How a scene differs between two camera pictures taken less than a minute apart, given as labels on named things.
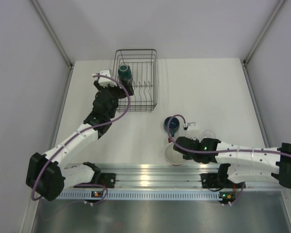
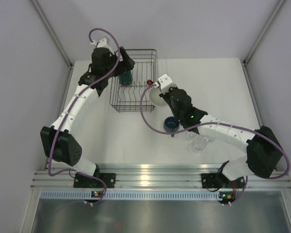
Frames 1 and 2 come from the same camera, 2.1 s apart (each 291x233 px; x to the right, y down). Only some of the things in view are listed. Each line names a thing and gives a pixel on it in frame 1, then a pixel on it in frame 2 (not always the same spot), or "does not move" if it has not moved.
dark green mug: [124, 72] does not move
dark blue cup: [174, 125] does not move
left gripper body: [116, 93] to [112, 60]
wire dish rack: [143, 64] does not move
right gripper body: [188, 157] to [167, 96]
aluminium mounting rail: [166, 177] does not move
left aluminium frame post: [58, 43] does not move
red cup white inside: [173, 157] to [154, 96]
